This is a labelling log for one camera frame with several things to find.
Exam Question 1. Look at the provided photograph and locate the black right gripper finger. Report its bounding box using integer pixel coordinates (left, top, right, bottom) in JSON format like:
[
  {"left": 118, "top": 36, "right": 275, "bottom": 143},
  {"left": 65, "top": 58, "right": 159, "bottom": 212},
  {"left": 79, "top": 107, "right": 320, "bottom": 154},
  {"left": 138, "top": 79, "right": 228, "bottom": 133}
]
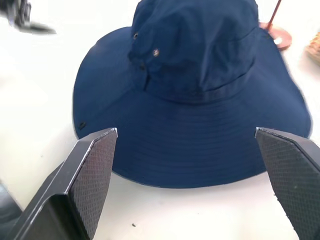
[
  {"left": 26, "top": 21, "right": 57, "bottom": 35},
  {"left": 5, "top": 127, "right": 118, "bottom": 240},
  {"left": 254, "top": 126, "right": 320, "bottom": 240}
]

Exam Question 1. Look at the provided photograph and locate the navy blue bucket hat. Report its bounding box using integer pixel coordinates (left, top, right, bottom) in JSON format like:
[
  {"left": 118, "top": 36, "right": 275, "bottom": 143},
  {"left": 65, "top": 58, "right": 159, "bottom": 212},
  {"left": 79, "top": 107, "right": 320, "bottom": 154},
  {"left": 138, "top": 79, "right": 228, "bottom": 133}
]
[{"left": 73, "top": 0, "right": 314, "bottom": 190}]

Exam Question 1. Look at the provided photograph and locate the red wooden hat stand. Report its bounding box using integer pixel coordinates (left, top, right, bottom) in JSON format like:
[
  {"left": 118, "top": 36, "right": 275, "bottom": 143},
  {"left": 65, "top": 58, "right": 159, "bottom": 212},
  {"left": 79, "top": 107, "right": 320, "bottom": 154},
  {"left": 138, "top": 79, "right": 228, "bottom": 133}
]
[{"left": 258, "top": 0, "right": 293, "bottom": 52}]

